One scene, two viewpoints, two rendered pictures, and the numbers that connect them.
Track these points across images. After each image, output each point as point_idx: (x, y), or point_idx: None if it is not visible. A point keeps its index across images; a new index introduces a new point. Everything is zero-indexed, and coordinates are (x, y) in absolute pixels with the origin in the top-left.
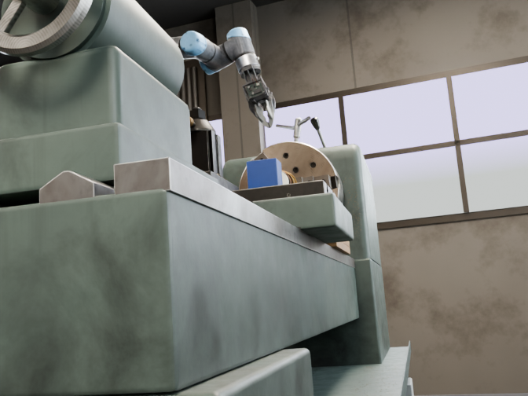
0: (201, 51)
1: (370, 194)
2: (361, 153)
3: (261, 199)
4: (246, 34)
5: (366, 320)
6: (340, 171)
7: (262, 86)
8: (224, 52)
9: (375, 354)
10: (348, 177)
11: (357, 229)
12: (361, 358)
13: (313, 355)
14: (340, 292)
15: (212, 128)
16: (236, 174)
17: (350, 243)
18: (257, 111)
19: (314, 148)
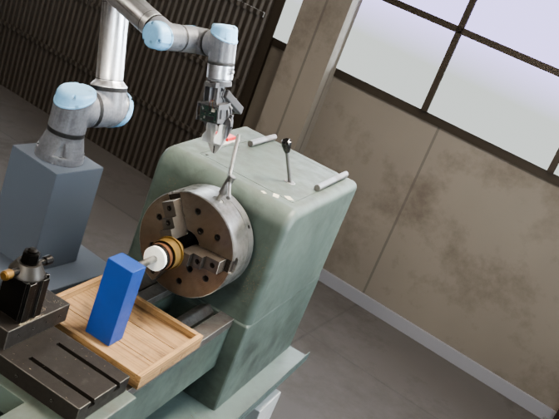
0: (163, 49)
1: (320, 229)
2: (294, 224)
3: (32, 386)
4: (230, 40)
5: (218, 372)
6: (261, 235)
7: (216, 115)
8: (200, 46)
9: (212, 401)
10: (265, 245)
11: (249, 297)
12: (200, 396)
13: None
14: (144, 403)
15: (37, 278)
16: (169, 173)
17: (238, 303)
18: (204, 133)
19: (226, 222)
